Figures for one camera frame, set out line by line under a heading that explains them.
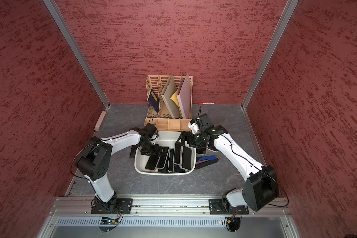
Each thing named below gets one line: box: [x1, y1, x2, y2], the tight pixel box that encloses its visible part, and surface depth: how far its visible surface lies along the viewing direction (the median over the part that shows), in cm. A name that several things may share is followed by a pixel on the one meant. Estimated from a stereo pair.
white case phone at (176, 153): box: [172, 142, 182, 166], surface depth 89 cm
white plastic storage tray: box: [134, 131, 196, 176], surface depth 89 cm
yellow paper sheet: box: [170, 89, 180, 108], surface depth 91 cm
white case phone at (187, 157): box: [179, 145, 196, 172], surface depth 89 cm
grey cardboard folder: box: [161, 73, 180, 119], surface depth 92 cm
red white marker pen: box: [197, 102, 215, 105], surface depth 126 cm
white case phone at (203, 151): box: [195, 147, 212, 157], surface depth 95 cm
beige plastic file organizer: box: [144, 73, 193, 131], surface depth 103 cm
